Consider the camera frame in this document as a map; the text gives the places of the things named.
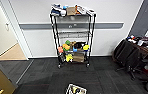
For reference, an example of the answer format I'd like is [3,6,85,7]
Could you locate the grey striped flat pack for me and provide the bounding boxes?
[51,3,63,11]

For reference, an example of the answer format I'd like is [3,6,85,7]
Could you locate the orange yellow toy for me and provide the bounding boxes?
[62,43,71,51]

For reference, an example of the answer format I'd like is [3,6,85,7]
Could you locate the white door frame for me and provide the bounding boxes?
[0,0,34,61]

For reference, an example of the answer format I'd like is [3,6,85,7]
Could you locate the white pouch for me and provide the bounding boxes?
[59,9,68,17]

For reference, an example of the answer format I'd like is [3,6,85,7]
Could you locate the green toy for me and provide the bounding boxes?
[64,39,71,46]

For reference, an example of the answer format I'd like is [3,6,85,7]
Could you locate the small goods on side table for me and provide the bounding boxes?
[125,34,148,48]

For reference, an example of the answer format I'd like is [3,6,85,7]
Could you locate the black pack with grey print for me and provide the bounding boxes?
[58,54,66,64]

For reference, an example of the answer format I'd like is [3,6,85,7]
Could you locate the white box with dark stripes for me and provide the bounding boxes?
[77,5,90,15]

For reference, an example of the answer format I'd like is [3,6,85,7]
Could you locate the wooden door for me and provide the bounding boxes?
[0,49,18,94]

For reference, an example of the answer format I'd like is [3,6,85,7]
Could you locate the brown cardboard box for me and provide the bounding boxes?
[66,6,77,16]

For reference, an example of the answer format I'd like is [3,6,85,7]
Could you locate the yellow plush toy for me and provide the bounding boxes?
[65,53,74,63]

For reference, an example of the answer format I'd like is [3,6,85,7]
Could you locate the pale basket with dark spots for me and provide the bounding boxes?
[65,83,88,94]

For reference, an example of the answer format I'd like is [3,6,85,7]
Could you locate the orange pack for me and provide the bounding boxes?
[74,4,83,15]

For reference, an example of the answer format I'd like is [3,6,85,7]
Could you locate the light blue toy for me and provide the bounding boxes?
[62,5,69,10]

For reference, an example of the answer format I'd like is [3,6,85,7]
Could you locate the white box with large print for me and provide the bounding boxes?
[85,8,97,16]

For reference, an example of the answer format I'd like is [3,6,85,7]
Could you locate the pink toy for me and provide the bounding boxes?
[57,46,64,54]

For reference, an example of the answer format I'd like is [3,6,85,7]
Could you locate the small blue toy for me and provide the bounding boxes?
[72,47,78,53]

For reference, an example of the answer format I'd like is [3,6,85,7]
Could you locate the brown plush toy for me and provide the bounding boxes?
[69,40,77,48]

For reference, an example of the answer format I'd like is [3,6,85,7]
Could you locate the black wire shelf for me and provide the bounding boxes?
[49,12,97,69]

